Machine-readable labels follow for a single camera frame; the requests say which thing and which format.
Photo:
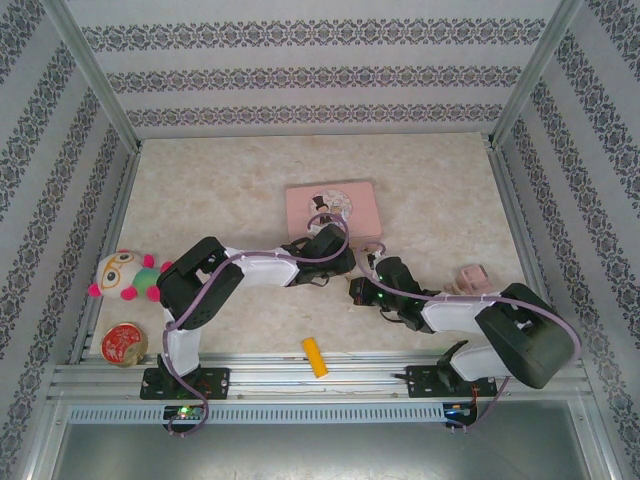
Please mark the pink cartoon tin box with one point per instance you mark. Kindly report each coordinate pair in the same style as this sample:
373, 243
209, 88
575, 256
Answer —
360, 210

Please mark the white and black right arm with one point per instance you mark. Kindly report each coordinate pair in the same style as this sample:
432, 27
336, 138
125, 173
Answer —
520, 345

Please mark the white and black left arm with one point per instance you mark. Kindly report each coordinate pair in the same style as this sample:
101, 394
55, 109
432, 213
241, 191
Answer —
265, 272

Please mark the small pink plastic toy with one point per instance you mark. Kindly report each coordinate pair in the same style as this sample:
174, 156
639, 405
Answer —
472, 277

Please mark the yellow rectangular block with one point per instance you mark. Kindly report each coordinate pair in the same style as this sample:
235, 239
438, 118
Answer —
315, 357

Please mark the grey metal shelf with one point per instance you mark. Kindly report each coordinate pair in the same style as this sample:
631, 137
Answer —
325, 452

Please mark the white plush doll with glasses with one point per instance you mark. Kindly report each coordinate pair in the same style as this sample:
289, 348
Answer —
117, 275

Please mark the round red and gold tin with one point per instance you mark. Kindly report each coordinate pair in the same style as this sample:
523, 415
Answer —
122, 344

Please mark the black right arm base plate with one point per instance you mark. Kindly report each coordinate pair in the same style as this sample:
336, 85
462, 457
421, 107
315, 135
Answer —
422, 382

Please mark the aluminium mounting rail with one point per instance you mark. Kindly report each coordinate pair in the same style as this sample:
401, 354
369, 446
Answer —
350, 380

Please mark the aluminium side rail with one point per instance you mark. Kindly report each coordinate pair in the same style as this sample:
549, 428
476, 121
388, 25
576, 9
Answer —
107, 250
530, 240

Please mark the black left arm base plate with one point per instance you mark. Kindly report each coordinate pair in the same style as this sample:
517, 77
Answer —
215, 382

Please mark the aluminium frame post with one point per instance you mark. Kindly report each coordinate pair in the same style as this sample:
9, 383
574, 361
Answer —
532, 75
95, 75

